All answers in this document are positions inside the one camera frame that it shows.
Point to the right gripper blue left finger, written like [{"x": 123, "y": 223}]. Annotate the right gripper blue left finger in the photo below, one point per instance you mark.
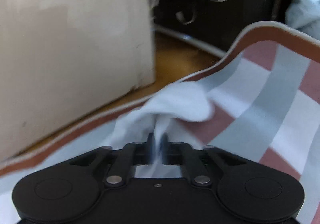
[{"x": 123, "y": 166}]

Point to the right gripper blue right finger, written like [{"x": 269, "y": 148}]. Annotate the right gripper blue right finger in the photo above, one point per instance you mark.
[{"x": 188, "y": 160}]

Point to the light blue t-shirt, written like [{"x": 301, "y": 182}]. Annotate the light blue t-shirt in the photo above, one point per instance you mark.
[{"x": 263, "y": 104}]

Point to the checkered pink grey rug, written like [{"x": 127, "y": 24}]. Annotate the checkered pink grey rug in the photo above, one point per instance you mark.
[{"x": 97, "y": 130}]

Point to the beige sofa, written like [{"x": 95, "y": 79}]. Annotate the beige sofa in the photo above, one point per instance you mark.
[{"x": 61, "y": 59}]

